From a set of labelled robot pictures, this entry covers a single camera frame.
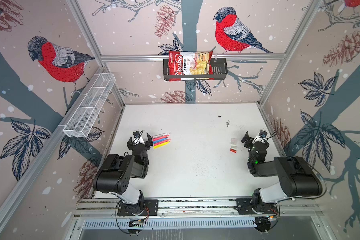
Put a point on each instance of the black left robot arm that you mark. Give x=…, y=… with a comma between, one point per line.
x=115, y=173

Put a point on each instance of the pink highlighter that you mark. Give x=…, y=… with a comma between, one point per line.
x=161, y=138
x=162, y=142

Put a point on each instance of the white wire mesh shelf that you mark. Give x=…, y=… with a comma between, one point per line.
x=86, y=114

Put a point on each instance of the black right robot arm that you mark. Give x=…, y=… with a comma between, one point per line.
x=296, y=178

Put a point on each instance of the black wall basket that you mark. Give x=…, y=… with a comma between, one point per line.
x=218, y=66

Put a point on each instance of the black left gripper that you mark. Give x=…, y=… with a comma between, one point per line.
x=129, y=145

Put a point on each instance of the red cassava chips bag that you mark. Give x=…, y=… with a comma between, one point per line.
x=190, y=63

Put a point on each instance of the white perforated cable duct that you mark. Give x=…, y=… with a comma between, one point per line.
x=168, y=224

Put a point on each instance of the aluminium mounting rail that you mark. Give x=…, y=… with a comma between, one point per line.
x=193, y=208

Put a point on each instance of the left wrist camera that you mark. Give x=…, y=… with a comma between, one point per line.
x=137, y=136

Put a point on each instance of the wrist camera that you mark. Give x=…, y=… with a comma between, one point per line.
x=261, y=136
x=137, y=136

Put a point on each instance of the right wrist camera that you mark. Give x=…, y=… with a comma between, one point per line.
x=261, y=136

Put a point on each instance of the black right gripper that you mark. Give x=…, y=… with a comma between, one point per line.
x=248, y=141

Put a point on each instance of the white red whiteboard marker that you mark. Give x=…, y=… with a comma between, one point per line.
x=160, y=135

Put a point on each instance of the lower pink highlighter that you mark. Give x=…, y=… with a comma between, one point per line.
x=162, y=142

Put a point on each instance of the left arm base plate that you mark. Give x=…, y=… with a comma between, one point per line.
x=145, y=208

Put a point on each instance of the yellow highlighter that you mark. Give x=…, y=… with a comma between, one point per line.
x=161, y=145

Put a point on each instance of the upper pink highlighter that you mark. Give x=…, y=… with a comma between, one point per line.
x=161, y=138

